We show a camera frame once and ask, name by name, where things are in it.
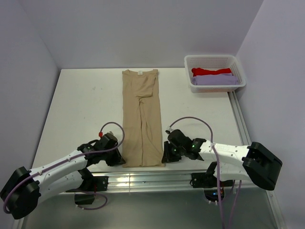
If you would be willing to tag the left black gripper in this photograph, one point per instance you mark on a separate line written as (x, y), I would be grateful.
(117, 160)

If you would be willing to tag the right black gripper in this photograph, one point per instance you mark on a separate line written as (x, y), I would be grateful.
(167, 157)

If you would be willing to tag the beige t shirt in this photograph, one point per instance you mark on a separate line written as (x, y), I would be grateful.
(143, 142)

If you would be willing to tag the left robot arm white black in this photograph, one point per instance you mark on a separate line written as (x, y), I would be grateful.
(26, 189)

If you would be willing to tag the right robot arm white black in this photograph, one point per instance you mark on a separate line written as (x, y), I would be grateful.
(253, 163)

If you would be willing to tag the red rolled t shirt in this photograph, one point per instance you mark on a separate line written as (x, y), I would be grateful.
(201, 71)

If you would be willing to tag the lilac rolled t shirt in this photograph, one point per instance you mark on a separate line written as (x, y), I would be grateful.
(218, 79)

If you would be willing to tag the white plastic basket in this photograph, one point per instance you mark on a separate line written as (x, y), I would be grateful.
(214, 62)

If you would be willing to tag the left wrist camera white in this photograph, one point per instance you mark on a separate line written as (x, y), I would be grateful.
(108, 135)

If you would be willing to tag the aluminium frame rail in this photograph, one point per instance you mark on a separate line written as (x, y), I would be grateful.
(87, 99)

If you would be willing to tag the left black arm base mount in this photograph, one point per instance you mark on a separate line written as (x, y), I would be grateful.
(91, 189)

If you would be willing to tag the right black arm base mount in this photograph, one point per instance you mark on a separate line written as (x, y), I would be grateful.
(209, 185)

